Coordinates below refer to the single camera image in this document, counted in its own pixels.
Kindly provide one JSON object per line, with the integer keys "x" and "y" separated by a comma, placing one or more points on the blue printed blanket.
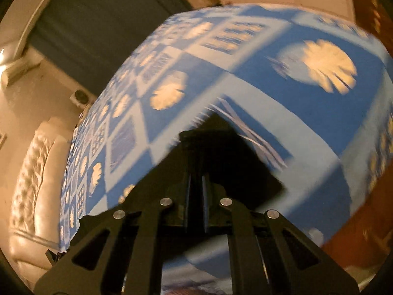
{"x": 276, "y": 123}

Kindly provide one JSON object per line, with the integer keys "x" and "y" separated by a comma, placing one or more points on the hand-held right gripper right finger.
{"x": 206, "y": 199}

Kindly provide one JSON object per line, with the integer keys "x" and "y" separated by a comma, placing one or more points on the small round speaker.
{"x": 81, "y": 96}

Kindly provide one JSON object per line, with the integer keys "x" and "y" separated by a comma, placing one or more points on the cream tufted sofa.
{"x": 36, "y": 190}

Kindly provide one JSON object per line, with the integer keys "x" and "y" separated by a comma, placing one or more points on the dark grey curtain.
{"x": 92, "y": 37}

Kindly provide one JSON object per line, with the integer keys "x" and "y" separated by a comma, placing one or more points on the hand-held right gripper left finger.
{"x": 188, "y": 196}

